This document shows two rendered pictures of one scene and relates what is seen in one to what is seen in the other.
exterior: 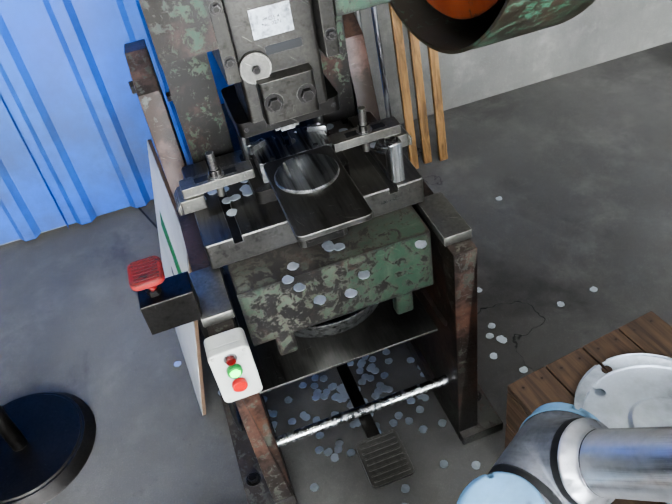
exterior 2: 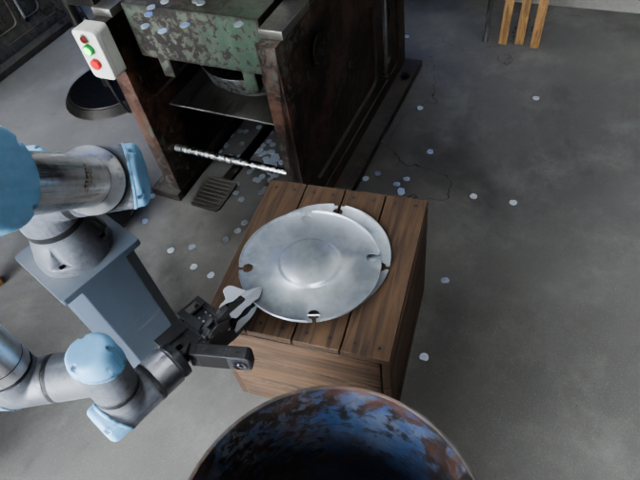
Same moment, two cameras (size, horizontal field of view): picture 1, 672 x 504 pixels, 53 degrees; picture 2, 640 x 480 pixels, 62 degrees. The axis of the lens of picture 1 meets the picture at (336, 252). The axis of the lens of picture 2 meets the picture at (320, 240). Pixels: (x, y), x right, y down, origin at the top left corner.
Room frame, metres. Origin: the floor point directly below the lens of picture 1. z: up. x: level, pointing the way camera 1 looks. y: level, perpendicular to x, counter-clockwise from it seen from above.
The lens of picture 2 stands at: (0.21, -1.02, 1.24)
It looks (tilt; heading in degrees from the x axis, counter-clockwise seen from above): 51 degrees down; 44
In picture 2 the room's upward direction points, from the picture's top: 11 degrees counter-clockwise
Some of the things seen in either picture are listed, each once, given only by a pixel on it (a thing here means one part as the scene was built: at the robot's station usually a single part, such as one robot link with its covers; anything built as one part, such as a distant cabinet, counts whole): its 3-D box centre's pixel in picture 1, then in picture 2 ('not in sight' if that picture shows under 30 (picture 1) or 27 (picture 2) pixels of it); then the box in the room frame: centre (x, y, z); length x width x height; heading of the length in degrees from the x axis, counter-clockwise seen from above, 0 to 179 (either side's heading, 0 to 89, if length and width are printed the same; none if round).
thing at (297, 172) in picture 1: (319, 213); not in sight; (1.02, 0.02, 0.72); 0.25 x 0.14 x 0.14; 12
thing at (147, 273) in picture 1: (151, 285); not in sight; (0.90, 0.33, 0.72); 0.07 x 0.06 x 0.08; 12
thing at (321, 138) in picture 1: (291, 152); not in sight; (1.19, 0.05, 0.76); 0.15 x 0.09 x 0.05; 102
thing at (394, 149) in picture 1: (394, 158); not in sight; (1.10, -0.15, 0.75); 0.03 x 0.03 x 0.10; 12
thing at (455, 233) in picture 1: (397, 195); (356, 17); (1.38, -0.18, 0.45); 0.92 x 0.12 x 0.90; 12
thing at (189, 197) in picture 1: (211, 175); not in sight; (1.16, 0.22, 0.76); 0.17 x 0.06 x 0.10; 102
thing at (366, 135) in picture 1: (368, 128); not in sight; (1.22, -0.11, 0.76); 0.17 x 0.06 x 0.10; 102
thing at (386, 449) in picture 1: (350, 385); (253, 146); (1.06, 0.03, 0.14); 0.59 x 0.10 x 0.05; 12
